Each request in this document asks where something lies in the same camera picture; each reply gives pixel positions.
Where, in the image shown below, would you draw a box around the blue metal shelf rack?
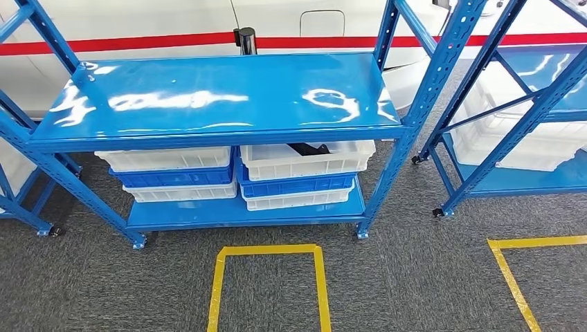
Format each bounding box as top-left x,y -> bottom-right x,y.
0,0 -> 488,250
0,4 -> 84,238
411,0 -> 587,219

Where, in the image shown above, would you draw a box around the white car red stripe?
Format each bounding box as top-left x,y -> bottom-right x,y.
0,0 -> 587,119

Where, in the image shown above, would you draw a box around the stacked white plastic crates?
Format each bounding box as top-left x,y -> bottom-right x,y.
449,60 -> 587,173

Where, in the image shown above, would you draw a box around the black plastic part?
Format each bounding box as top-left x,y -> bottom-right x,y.
287,142 -> 332,157

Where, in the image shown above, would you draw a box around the yellow floor tape square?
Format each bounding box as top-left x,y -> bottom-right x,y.
206,243 -> 332,332

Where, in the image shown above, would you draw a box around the shiny black cylinder post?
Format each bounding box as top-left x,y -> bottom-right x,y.
233,26 -> 258,56

